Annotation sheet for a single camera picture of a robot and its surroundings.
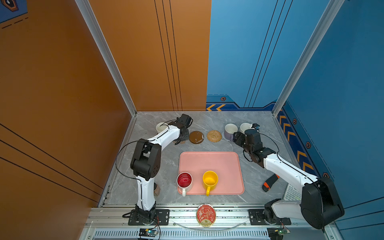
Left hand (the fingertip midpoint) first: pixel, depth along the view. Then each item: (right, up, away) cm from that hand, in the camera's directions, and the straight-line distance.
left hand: (182, 135), depth 98 cm
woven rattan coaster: (+22, -1, +7) cm, 23 cm away
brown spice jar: (-11, -28, -21) cm, 36 cm away
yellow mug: (+17, -25, -14) cm, 33 cm away
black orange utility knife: (+51, -25, -16) cm, 59 cm away
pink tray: (+28, -18, -5) cm, 34 cm away
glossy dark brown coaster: (+10, -2, +6) cm, 11 cm away
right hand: (+33, 0, -11) cm, 35 cm away
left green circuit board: (-14, -45, -28) cm, 54 cm away
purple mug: (+33, +4, +4) cm, 33 cm away
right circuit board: (+48, -45, -28) cm, 71 cm away
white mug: (+41, +6, +1) cm, 42 cm away
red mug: (+3, -23, -21) cm, 32 cm away
